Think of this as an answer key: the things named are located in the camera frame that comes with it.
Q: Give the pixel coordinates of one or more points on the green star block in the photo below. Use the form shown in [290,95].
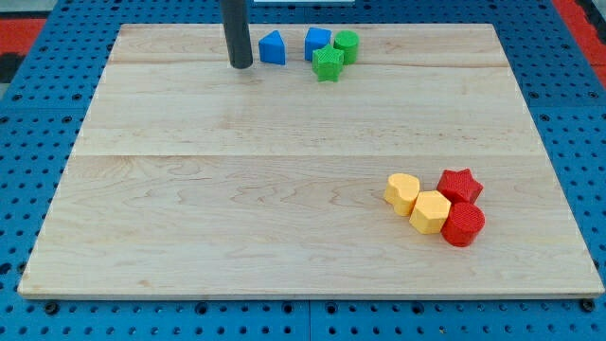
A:
[327,63]

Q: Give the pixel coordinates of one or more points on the red star block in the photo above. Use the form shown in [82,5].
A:
[459,186]

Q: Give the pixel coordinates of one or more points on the yellow heart block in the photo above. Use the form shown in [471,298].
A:
[401,192]

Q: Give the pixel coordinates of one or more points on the light wooden board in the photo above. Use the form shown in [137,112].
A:
[192,180]

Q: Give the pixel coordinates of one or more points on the blue triangle block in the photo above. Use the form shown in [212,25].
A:
[272,48]

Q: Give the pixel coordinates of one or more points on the blue cube block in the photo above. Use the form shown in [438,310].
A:
[315,38]

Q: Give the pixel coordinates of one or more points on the yellow hexagon block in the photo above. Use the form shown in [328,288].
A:
[430,212]

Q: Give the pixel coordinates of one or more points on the green cylinder block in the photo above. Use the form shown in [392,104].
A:
[347,41]

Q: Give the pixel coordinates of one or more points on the red cylinder block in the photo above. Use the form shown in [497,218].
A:
[463,224]

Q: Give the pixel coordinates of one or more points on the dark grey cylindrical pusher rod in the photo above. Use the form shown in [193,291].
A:
[236,33]

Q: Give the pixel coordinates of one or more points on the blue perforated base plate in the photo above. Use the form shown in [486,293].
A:
[45,104]

